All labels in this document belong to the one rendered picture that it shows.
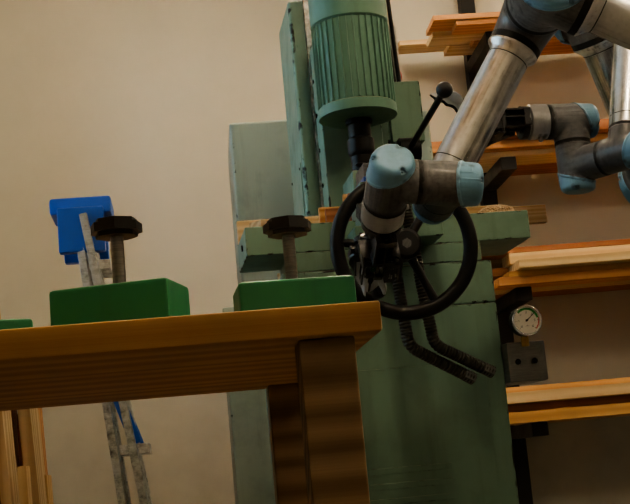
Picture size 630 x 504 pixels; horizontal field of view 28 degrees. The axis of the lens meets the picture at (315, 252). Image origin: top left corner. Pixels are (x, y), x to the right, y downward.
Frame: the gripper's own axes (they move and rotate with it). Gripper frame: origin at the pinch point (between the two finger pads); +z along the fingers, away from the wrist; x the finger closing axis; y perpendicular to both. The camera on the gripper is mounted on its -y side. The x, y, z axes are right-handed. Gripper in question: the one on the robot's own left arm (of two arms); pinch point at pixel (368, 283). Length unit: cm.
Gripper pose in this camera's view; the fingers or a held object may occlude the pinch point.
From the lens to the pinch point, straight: 233.0
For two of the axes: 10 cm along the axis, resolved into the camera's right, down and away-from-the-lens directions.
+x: 9.9, -0.6, 1.4
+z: -0.7, 6.5, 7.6
